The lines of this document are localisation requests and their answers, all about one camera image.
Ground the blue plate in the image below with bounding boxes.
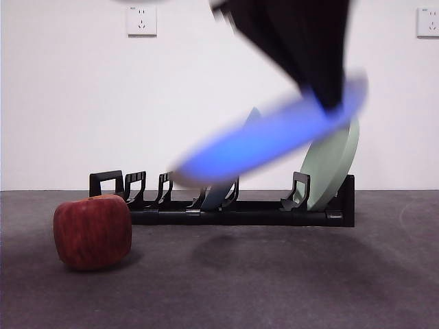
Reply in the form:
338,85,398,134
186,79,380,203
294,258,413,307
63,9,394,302
200,107,263,210

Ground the white wall socket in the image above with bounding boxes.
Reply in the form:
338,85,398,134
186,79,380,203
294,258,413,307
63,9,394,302
416,7,439,38
127,4,158,38

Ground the red apple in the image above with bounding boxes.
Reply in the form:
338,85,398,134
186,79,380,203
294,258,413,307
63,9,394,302
53,194,133,271

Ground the green plate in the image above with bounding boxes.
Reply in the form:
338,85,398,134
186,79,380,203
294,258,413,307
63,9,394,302
299,116,361,212

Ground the cream yellow plate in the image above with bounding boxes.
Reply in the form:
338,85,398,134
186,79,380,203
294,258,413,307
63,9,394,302
167,70,370,188

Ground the black plate rack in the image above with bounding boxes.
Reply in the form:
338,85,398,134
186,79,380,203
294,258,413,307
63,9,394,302
88,170,356,228

